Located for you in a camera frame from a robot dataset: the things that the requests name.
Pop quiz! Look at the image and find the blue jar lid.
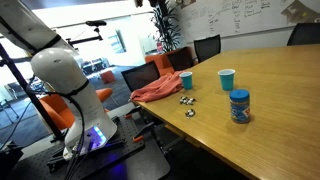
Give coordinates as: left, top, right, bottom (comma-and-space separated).
229, 88, 251, 102

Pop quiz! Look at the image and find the jar with blue label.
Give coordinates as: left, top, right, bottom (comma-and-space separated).
229, 88, 251, 125

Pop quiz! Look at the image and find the orange cloth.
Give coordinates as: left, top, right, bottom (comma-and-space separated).
130, 70, 185, 103

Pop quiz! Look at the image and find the black mesh office chair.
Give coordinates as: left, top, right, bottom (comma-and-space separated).
193, 33, 222, 64
120, 60, 161, 93
286, 22, 320, 47
166, 46, 195, 72

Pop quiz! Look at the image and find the blue plastic cup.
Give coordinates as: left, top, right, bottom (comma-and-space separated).
217, 68, 236, 92
179, 71, 194, 91

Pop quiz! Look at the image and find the orange armchair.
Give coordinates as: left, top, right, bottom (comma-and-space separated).
144, 49, 178, 77

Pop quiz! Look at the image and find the orange ottoman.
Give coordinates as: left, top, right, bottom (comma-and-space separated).
99, 70, 117, 85

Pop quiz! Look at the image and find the green potted plant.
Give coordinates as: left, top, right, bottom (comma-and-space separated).
149, 0, 183, 53

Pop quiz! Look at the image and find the black perforated mounting board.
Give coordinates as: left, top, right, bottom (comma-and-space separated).
6, 114, 171, 180

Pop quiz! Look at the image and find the orange swivel chair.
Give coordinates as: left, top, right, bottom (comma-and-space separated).
38, 87, 114, 132

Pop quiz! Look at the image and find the burlap pennant banner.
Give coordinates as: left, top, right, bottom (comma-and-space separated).
280, 0, 320, 25

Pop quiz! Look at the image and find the orange handled clamp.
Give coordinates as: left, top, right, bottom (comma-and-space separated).
132, 121, 156, 144
123, 105, 143, 120

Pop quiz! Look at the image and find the white wall whiteboard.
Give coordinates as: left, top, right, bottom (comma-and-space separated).
175, 0, 320, 45

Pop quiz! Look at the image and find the black cable bundle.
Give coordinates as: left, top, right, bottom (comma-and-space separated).
25, 75, 98, 180

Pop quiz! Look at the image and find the black camera stand pole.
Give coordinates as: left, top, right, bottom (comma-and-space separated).
0, 43, 65, 143

